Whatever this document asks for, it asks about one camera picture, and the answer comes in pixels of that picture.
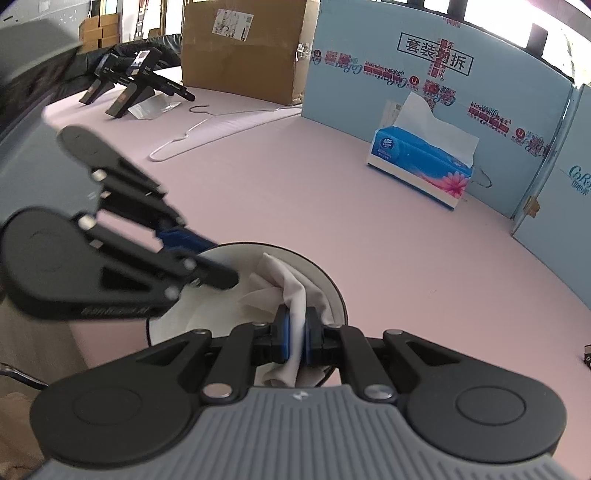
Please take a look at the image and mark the white bowl with dark stripes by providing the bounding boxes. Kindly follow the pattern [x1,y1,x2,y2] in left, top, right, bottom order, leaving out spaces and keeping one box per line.
[147,242,347,388]

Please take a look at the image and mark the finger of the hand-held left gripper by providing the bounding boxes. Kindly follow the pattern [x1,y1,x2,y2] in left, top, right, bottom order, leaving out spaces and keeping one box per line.
[78,210,238,319]
[90,157,218,254]

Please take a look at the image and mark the stack of brown cartons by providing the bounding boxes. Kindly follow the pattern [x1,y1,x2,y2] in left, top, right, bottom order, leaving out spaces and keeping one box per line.
[78,14,121,51]

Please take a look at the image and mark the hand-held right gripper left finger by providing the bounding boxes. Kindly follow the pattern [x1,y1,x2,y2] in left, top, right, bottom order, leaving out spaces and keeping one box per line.
[136,308,291,402]

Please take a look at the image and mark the dark cloth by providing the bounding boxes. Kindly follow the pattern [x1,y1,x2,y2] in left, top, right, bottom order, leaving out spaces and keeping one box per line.
[88,34,183,70]

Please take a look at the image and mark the white wire clothes hanger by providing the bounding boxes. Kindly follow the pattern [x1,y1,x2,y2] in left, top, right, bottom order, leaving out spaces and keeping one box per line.
[148,105,303,162]

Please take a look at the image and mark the brown cardboard box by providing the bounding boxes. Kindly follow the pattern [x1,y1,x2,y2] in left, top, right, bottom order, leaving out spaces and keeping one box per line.
[180,0,321,107]

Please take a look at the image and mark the plain blue cardboard panel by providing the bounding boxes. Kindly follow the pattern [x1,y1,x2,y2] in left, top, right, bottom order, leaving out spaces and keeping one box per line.
[510,83,591,301]

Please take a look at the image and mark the white cloth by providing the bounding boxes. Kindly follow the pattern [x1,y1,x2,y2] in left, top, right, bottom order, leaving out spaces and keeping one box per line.
[238,251,342,388]

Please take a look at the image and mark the blue cardboard panel red tape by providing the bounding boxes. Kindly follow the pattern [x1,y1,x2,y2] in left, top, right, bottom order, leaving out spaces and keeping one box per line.
[300,0,575,217]

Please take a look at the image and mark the blue tissue box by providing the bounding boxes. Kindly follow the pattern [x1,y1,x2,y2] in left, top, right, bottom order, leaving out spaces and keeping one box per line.
[366,91,478,210]

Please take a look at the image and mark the clear plastic bag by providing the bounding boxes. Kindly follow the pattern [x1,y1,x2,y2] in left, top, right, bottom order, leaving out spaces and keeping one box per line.
[128,95,182,120]

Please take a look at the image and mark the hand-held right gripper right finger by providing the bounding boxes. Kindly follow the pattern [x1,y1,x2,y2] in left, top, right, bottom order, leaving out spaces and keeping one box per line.
[305,308,465,403]

